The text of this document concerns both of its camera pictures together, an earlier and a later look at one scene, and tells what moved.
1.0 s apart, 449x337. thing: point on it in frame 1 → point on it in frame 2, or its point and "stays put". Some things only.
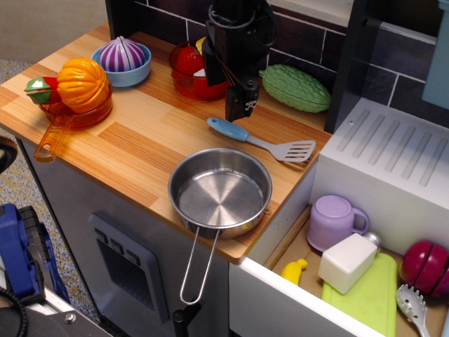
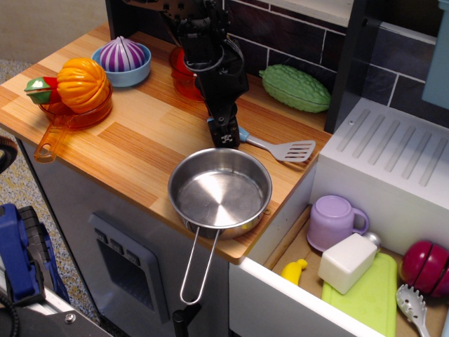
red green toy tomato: x=43 y=90 stays put
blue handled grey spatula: x=292 y=151 stays put
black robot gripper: x=238 y=56 → x=222 y=82
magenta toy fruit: x=425 y=266 stays put
